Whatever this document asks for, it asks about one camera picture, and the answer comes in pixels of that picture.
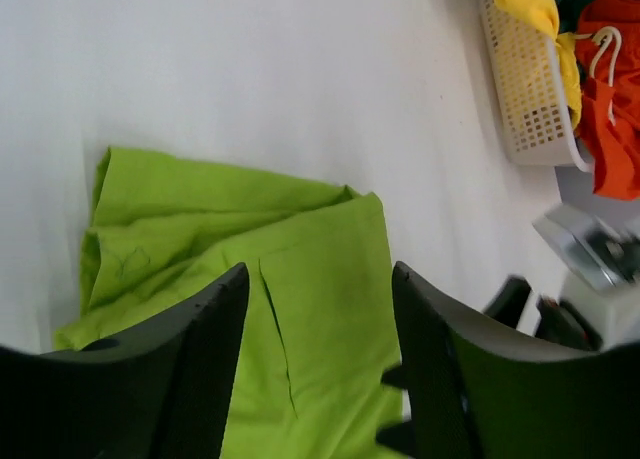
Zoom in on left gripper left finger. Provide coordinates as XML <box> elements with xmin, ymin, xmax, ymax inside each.
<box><xmin>1</xmin><ymin>264</ymin><xmax>249</xmax><ymax>458</ymax></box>

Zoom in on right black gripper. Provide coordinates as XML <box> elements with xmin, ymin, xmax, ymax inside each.
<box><xmin>483</xmin><ymin>275</ymin><xmax>603</xmax><ymax>351</ymax></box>

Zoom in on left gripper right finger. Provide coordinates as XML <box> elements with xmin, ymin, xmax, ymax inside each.
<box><xmin>390</xmin><ymin>262</ymin><xmax>639</xmax><ymax>458</ymax></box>

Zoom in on white plastic basket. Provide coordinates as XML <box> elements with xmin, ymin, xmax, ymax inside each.
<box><xmin>479</xmin><ymin>0</ymin><xmax>592</xmax><ymax>173</ymax></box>

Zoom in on lime green shorts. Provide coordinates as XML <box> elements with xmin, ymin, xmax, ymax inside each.
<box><xmin>53</xmin><ymin>146</ymin><xmax>403</xmax><ymax>458</ymax></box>

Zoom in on yellow shorts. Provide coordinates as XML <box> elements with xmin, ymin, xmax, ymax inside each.
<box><xmin>494</xmin><ymin>0</ymin><xmax>582</xmax><ymax>130</ymax></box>

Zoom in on orange shorts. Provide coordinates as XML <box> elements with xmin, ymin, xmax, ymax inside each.
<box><xmin>575</xmin><ymin>0</ymin><xmax>639</xmax><ymax>201</ymax></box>

